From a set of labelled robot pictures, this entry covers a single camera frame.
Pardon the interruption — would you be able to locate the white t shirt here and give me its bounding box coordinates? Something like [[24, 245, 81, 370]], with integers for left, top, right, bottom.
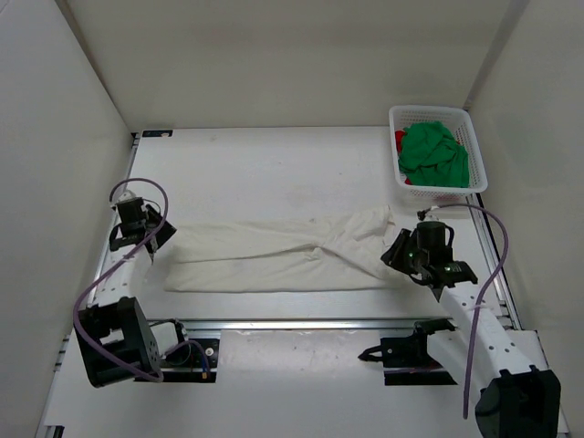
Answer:
[[165, 205, 402, 293]]

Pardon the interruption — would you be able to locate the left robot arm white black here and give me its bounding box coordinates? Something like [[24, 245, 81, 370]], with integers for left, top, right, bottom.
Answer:
[[74, 191, 192, 388]]

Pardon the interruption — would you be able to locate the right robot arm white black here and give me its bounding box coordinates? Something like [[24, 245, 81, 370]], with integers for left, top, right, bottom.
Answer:
[[381, 221, 561, 437]]

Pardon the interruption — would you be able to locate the blue label sticker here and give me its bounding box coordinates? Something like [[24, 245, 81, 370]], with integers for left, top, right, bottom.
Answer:
[[141, 130, 173, 138]]

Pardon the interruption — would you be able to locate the green t shirt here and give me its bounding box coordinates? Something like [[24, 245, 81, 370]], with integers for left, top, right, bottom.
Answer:
[[398, 121, 470, 188]]

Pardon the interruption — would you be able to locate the white plastic basket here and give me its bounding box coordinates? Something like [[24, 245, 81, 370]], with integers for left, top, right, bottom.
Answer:
[[389, 105, 488, 201]]

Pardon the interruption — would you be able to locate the red t shirt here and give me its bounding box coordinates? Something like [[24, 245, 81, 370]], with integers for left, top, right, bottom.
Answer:
[[394, 130, 407, 154]]

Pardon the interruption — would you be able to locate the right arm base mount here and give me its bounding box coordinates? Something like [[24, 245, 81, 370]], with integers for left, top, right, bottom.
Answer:
[[358, 318, 456, 386]]

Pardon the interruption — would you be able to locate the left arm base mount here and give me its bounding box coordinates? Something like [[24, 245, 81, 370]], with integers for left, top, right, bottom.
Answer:
[[150, 319, 220, 383]]

